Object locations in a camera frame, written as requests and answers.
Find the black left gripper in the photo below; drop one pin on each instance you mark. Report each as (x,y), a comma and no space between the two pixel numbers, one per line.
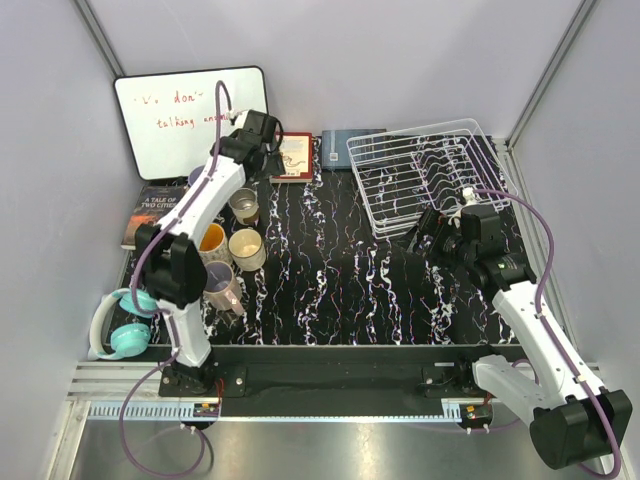
(275,166)

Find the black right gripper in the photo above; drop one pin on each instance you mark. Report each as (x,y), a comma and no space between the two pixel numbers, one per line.
(435,224)

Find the cream and brown cup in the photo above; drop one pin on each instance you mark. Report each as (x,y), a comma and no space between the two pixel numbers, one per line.
(245,206)

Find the lavender cup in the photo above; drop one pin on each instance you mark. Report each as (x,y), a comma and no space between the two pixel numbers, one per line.
(194,175)

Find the cream ribbed cup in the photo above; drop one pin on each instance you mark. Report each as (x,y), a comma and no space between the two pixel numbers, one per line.
(247,249)

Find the white patterned mug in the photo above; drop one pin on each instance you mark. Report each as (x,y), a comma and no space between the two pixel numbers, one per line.
(214,245)

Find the pink cup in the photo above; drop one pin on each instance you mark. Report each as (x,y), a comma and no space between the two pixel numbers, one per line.
(222,289)

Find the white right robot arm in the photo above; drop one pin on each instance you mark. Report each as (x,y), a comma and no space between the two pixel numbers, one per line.
(572,417)

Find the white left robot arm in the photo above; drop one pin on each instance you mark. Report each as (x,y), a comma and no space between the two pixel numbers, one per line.
(170,277)

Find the red and cream book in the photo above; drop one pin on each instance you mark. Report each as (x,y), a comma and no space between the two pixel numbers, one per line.
(296,153)

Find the dark blue book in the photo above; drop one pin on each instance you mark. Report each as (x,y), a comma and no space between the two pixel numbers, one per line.
(335,154)

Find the white dry-erase board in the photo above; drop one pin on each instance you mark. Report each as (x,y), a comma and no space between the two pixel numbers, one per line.
(170,118)

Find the A Tale of Two Cities book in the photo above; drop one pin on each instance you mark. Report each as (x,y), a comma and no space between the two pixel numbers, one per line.
(153,203)

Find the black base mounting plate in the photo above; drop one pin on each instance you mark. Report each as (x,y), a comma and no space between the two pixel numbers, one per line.
(334,382)

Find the white cat-ear headphones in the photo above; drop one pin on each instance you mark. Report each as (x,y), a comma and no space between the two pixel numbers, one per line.
(128,340)

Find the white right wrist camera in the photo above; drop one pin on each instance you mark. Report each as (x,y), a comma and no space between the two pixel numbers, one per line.
(469,199)

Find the white wire dish rack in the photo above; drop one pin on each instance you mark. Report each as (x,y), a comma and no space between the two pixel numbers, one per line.
(402,173)

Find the white slotted cable duct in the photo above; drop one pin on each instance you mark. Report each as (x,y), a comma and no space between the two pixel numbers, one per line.
(163,411)

